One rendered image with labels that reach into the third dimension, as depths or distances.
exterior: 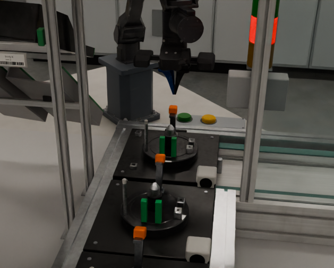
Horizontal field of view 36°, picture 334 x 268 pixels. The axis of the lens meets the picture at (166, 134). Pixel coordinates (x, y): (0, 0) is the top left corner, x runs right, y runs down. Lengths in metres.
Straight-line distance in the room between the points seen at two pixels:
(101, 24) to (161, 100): 2.65
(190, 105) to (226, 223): 0.79
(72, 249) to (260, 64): 0.51
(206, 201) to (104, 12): 3.40
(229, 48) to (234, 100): 3.27
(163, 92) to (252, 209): 0.85
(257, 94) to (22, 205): 0.65
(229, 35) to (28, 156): 2.98
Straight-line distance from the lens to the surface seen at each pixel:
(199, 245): 0.97
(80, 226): 1.08
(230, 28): 4.27
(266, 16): 0.97
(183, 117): 1.45
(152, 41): 4.37
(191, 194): 1.13
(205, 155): 1.28
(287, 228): 1.19
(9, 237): 1.23
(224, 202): 1.14
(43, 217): 1.27
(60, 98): 1.02
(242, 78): 1.03
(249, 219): 1.17
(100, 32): 4.45
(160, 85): 1.95
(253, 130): 1.06
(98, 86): 1.95
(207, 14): 4.24
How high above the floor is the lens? 1.62
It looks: 28 degrees down
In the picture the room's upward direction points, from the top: 1 degrees clockwise
